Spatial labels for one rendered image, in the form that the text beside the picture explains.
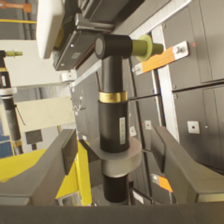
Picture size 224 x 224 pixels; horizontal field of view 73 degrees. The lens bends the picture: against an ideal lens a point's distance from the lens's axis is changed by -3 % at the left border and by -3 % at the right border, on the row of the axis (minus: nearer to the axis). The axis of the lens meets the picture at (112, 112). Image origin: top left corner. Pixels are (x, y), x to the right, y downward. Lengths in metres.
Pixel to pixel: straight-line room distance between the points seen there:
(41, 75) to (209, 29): 4.51
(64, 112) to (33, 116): 0.81
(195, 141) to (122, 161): 0.16
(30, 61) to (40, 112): 1.37
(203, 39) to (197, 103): 0.11
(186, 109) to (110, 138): 0.17
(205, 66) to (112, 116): 0.17
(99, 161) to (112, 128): 0.05
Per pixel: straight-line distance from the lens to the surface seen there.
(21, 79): 4.64
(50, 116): 4.62
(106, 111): 0.21
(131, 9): 0.47
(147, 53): 0.25
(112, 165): 0.23
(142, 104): 0.41
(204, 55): 0.29
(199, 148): 0.33
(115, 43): 0.21
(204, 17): 0.30
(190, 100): 0.32
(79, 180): 0.22
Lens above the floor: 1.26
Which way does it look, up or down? 28 degrees down
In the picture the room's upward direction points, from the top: 101 degrees counter-clockwise
